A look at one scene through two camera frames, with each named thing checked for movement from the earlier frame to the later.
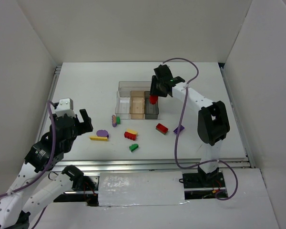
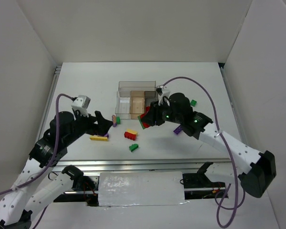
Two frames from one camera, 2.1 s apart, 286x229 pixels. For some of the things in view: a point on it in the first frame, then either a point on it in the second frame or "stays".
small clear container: x=123 y=107 stays
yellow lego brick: x=132 y=130 stays
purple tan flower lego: x=114 y=120 stays
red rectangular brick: x=161 y=129 to x=143 y=124
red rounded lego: x=153 y=99 to x=147 y=109
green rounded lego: x=133 y=147 stays
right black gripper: x=155 y=88 to x=153 y=114
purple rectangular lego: x=181 y=129 stays
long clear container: x=125 y=88 stays
